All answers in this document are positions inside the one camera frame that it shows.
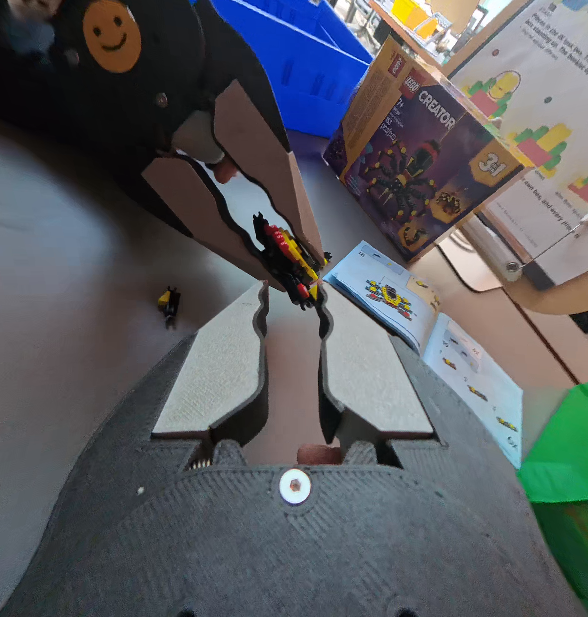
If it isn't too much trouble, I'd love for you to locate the purple yellow lego box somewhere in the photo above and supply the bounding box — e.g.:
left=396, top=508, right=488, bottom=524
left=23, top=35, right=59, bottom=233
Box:
left=321, top=35, right=526, bottom=263

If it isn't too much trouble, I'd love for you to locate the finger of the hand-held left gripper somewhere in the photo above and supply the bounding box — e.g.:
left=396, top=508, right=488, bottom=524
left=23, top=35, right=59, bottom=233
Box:
left=213, top=79, right=327, bottom=271
left=141, top=152, right=287, bottom=292

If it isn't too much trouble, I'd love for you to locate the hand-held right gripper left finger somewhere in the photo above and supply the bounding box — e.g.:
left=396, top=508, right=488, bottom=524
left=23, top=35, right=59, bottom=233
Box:
left=151, top=281, right=271, bottom=448

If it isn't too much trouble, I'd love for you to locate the instruction sheet on wooden board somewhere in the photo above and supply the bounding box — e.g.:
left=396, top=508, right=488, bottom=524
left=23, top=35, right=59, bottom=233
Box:
left=436, top=0, right=588, bottom=316

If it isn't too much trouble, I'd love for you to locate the white printed instruction sheet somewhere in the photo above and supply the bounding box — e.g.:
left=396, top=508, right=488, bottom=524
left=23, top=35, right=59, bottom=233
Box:
left=450, top=0, right=588, bottom=286

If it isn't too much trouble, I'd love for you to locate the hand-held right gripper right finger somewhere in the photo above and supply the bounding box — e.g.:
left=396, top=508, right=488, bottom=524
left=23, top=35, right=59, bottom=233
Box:
left=317, top=283, right=435, bottom=446

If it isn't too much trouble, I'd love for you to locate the green plastic bin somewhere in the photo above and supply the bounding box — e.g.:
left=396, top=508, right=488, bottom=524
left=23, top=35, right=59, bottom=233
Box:
left=516, top=378, right=588, bottom=615

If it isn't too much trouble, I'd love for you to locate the blue plastic bin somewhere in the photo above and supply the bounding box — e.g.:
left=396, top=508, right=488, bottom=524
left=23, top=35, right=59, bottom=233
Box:
left=209, top=0, right=374, bottom=140

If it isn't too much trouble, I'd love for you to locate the white peg with wire hook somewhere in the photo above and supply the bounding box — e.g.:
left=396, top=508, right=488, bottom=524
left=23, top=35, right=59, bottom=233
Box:
left=505, top=205, right=588, bottom=283

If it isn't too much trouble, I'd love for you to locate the black yellow red lego model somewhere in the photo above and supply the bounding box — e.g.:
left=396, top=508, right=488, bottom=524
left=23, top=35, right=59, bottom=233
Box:
left=252, top=211, right=334, bottom=310

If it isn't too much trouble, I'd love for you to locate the light blue instruction booklet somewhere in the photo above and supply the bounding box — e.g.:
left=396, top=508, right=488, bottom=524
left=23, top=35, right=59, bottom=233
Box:
left=323, top=240, right=524, bottom=469

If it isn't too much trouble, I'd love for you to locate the short black yellow lego piece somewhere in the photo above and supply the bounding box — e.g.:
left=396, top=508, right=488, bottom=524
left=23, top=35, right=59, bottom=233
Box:
left=156, top=285, right=181, bottom=329

